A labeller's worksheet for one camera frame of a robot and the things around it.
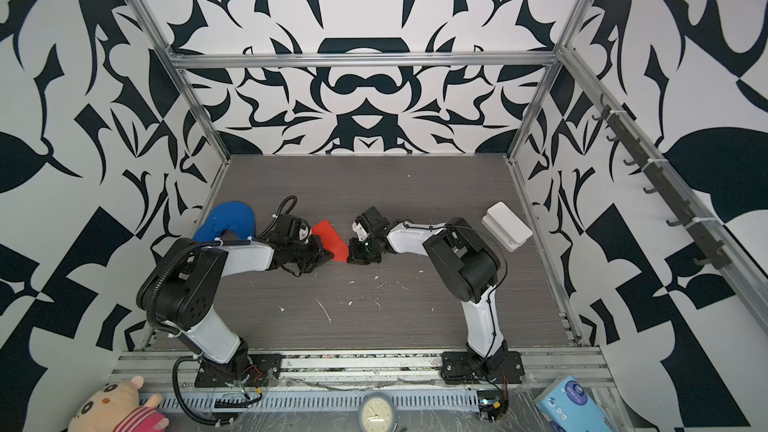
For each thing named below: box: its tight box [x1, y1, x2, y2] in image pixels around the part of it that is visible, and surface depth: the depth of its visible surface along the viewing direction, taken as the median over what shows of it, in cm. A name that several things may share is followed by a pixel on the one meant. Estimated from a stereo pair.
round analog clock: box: [362, 398, 393, 432], surface depth 67 cm
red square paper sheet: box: [311, 219, 349, 262], surface depth 99 cm
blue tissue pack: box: [533, 374, 616, 432], surface depth 67 cm
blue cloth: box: [193, 201, 255, 242], surface depth 104 cm
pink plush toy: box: [68, 376, 169, 432], surface depth 65 cm
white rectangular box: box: [481, 201, 533, 253], surface depth 96 cm
